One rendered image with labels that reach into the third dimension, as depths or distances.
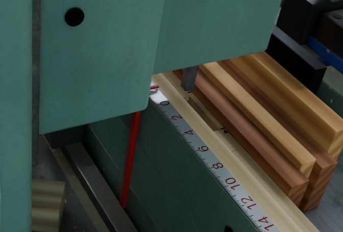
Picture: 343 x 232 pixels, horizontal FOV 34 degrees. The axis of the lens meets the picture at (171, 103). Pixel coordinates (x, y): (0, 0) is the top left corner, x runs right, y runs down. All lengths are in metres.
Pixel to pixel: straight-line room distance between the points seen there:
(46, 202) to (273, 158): 0.22
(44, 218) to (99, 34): 0.26
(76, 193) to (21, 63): 0.34
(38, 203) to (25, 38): 0.30
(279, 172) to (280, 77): 0.10
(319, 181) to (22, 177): 0.25
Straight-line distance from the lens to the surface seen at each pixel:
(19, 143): 0.30
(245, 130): 0.47
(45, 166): 0.63
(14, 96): 0.28
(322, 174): 0.47
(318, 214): 0.50
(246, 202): 0.40
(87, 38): 0.33
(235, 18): 0.44
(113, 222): 0.56
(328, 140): 0.47
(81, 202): 0.59
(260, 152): 0.46
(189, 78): 0.49
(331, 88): 0.55
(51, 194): 0.55
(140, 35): 0.35
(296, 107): 0.49
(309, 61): 0.50
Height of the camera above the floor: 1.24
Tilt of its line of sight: 37 degrees down
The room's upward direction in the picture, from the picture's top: 11 degrees clockwise
